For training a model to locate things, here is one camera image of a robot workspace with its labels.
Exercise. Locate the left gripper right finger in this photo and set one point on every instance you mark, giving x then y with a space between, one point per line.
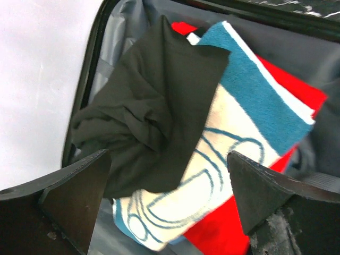
282 215

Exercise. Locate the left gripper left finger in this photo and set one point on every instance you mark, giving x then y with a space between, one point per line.
56 213

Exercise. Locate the white teal cartoon towel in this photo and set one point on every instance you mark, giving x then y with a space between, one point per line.
250 113

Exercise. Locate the black cloth garment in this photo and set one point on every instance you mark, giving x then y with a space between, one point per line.
151 112

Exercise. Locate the white black space suitcase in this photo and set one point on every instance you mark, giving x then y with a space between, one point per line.
315 159

